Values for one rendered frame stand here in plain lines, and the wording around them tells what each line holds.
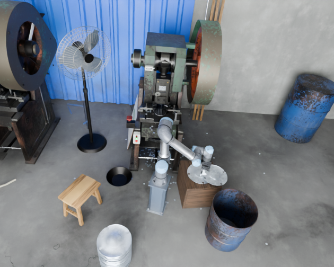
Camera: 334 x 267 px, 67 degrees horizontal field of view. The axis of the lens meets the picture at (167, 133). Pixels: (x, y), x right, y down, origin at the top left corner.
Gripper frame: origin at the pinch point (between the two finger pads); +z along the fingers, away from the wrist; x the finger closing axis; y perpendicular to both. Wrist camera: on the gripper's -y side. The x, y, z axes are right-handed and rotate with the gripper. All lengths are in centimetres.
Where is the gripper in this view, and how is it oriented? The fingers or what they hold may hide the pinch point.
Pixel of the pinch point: (200, 172)
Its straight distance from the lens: 259.0
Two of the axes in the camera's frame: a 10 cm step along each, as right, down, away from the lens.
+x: 2.5, -6.1, 7.5
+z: -0.9, 7.6, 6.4
